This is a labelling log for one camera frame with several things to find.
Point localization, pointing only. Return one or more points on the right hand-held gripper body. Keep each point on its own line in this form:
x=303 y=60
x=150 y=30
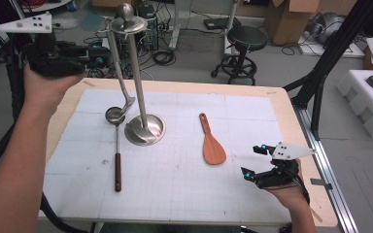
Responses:
x=277 y=178

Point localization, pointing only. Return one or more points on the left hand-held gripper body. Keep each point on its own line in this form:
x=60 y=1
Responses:
x=51 y=61

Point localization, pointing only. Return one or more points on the wooden rice paddle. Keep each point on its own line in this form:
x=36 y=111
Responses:
x=212 y=147

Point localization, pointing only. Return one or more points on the steel utensil rack stand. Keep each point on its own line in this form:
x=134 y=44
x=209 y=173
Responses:
x=145 y=129

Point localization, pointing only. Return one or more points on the person's right hand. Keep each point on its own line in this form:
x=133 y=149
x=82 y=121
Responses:
x=289 y=195

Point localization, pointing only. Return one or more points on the person's left hand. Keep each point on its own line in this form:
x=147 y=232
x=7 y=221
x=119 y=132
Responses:
x=45 y=90

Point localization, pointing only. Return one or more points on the grey tape strip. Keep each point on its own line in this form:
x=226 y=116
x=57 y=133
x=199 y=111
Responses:
x=321 y=183

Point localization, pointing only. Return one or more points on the black computer tower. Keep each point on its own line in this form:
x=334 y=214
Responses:
x=149 y=32

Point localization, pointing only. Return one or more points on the white grid mat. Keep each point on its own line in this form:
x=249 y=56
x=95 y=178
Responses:
x=175 y=200

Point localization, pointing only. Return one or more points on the white table leg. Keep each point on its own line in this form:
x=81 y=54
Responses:
x=230 y=19
x=174 y=29

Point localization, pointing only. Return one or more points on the white foam block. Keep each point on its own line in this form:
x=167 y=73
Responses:
x=366 y=106

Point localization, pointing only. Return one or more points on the black round stool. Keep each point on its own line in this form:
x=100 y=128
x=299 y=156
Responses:
x=246 y=37

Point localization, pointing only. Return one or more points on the flat black box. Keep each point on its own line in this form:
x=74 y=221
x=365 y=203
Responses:
x=220 y=23

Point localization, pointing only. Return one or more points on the large cardboard box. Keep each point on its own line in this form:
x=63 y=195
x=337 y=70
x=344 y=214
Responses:
x=291 y=22

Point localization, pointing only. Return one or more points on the grey rounded device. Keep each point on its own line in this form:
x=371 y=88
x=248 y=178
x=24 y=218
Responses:
x=328 y=27

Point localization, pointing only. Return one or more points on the black metal frame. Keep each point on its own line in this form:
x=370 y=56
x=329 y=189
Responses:
x=330 y=48
x=15 y=93

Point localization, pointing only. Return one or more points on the aluminium rail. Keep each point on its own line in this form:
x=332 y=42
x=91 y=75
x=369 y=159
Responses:
x=333 y=181

